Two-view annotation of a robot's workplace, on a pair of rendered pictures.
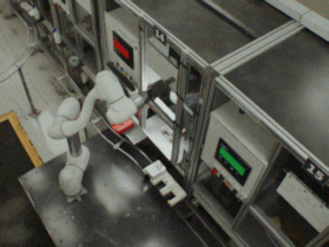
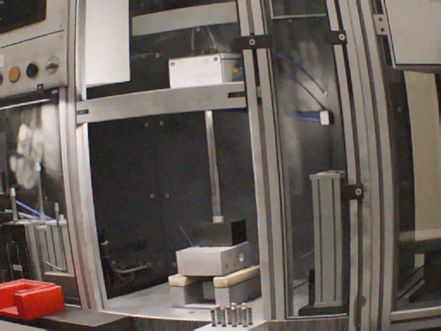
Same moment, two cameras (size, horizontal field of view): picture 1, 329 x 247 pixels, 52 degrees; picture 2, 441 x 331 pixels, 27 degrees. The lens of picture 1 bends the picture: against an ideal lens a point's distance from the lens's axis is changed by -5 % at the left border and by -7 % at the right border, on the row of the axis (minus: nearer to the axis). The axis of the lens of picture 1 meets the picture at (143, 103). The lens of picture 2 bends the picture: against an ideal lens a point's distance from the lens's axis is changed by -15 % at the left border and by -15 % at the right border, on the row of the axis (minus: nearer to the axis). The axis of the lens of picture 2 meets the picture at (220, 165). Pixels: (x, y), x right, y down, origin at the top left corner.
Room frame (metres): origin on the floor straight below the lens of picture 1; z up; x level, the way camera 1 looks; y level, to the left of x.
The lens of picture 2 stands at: (-0.12, 0.65, 1.29)
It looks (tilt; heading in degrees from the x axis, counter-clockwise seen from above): 3 degrees down; 333
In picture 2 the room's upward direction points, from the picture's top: 5 degrees counter-clockwise
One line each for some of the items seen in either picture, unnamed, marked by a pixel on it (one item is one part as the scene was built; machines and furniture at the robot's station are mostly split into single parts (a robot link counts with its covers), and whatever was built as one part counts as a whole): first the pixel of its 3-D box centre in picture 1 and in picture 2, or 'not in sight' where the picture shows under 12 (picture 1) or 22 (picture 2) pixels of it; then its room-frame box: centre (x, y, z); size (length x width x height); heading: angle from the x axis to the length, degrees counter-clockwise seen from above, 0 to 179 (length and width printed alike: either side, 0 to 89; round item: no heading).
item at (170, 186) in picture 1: (164, 184); not in sight; (1.29, -0.15, 0.84); 0.36 x 0.14 x 0.10; 36
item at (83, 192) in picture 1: (73, 190); not in sight; (1.30, 0.57, 0.71); 0.22 x 0.18 x 0.06; 36
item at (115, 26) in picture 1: (135, 44); (28, 4); (2.01, 0.06, 1.60); 0.42 x 0.29 x 0.46; 36
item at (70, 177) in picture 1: (69, 179); not in sight; (1.33, 0.58, 0.85); 0.18 x 0.16 x 0.22; 166
